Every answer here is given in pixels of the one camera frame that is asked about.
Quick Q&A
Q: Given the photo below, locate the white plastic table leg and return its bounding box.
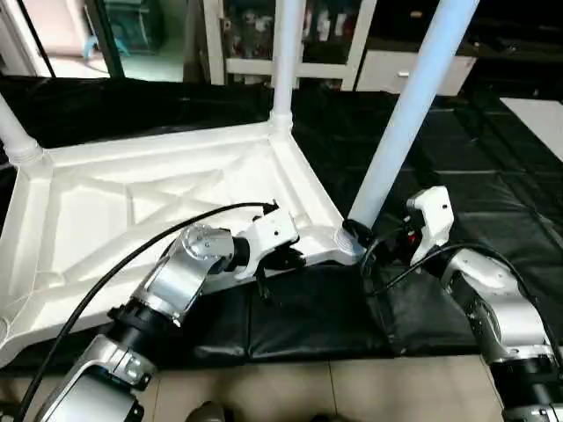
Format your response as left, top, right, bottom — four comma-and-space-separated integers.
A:
269, 0, 307, 133
0, 92, 45, 170
336, 0, 481, 258

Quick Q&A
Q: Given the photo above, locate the white plastic table top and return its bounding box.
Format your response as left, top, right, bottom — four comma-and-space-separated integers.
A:
0, 119, 366, 368

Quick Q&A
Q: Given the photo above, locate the black table mat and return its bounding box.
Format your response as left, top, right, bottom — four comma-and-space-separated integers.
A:
0, 72, 563, 370

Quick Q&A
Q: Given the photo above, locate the white drawer unit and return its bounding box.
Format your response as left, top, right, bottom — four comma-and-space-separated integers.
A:
355, 49, 476, 98

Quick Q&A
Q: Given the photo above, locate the white glass door cabinet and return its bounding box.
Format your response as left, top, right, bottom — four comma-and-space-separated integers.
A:
202, 0, 377, 92

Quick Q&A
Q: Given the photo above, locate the teal plastic stool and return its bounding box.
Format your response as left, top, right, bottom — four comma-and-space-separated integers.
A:
104, 0, 166, 55

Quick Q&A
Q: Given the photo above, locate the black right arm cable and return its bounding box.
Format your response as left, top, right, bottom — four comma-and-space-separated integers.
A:
359, 224, 537, 309

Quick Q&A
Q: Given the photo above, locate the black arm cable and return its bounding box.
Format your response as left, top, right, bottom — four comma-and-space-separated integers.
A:
13, 201, 281, 422
359, 224, 537, 309

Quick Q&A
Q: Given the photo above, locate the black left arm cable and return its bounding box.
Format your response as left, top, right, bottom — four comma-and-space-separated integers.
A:
13, 201, 281, 422

